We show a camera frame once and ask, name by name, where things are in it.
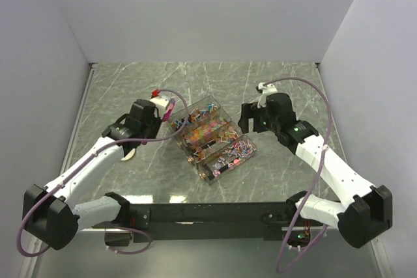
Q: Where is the magenta plastic scoop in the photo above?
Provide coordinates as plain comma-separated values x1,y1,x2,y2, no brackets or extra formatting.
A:
162,98,176,122

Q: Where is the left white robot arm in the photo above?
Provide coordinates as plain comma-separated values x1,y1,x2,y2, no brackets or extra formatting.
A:
21,96,170,250

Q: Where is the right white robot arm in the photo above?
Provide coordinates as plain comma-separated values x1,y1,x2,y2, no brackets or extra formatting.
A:
238,92,393,248

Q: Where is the white gold jar lid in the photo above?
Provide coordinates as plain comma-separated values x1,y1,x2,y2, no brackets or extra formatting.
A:
121,148,136,161

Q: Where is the clear compartment candy box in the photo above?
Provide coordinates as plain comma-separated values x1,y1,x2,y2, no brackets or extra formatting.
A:
168,96,257,185

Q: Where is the black base beam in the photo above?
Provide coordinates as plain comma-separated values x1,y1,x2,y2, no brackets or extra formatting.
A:
124,202,296,241

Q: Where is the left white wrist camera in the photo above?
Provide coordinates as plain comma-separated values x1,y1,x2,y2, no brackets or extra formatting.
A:
150,94,171,116

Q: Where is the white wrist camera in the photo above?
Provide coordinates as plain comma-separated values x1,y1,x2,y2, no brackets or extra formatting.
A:
150,94,171,116
255,83,278,109

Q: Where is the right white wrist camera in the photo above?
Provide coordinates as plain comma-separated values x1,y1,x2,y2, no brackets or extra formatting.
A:
255,83,278,109

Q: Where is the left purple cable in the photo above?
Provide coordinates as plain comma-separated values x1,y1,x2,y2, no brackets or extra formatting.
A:
16,88,190,258

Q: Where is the purple cable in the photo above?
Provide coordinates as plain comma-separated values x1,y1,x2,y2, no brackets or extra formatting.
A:
263,76,333,274
16,88,190,258

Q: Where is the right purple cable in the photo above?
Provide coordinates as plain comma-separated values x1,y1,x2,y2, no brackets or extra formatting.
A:
263,76,333,274

